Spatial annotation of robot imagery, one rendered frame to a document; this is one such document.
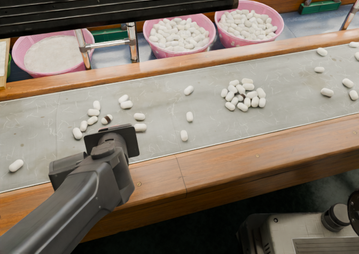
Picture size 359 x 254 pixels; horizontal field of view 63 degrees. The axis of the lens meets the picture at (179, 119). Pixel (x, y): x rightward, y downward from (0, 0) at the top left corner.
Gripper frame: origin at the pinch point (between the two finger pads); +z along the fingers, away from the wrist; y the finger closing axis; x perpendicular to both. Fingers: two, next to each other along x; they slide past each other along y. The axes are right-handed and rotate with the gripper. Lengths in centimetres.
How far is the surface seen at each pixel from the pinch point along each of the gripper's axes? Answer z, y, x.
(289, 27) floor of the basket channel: 52, -79, -18
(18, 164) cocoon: 8.6, 24.6, 5.2
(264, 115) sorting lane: 11.7, -44.0, 6.4
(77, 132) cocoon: 13.6, 9.8, 1.0
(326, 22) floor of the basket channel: 52, -98, -18
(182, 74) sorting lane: 28.3, -24.4, -8.0
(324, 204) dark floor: 51, -93, 72
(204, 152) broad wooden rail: 2.5, -21.8, 10.4
